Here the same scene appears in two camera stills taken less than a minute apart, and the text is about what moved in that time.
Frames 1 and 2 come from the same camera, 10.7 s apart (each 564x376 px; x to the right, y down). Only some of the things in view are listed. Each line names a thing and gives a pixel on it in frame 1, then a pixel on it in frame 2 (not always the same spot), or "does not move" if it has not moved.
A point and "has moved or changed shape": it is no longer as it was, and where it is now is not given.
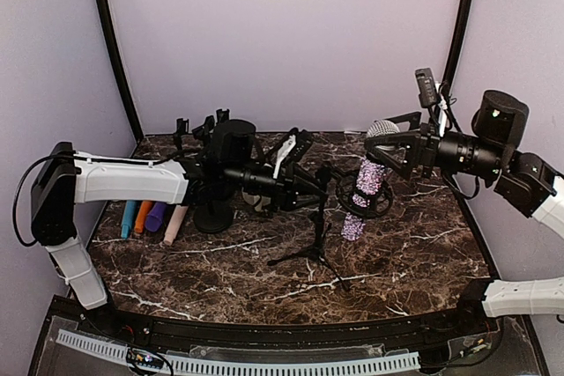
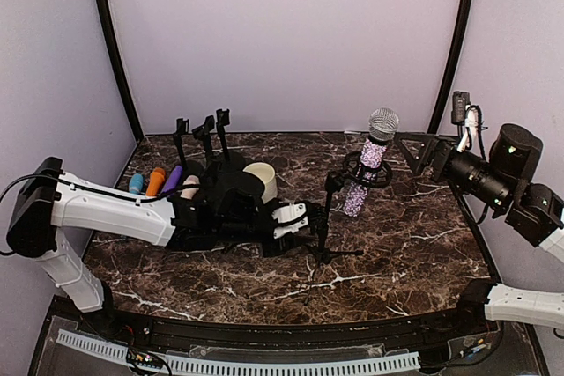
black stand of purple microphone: (203, 134) does not move
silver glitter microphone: (371, 173) has moved or changed shape
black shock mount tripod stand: (345, 188) to (374, 178)
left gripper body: (284, 187) to (271, 252)
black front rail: (464, 323) does not move
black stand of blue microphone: (182, 126) does not move
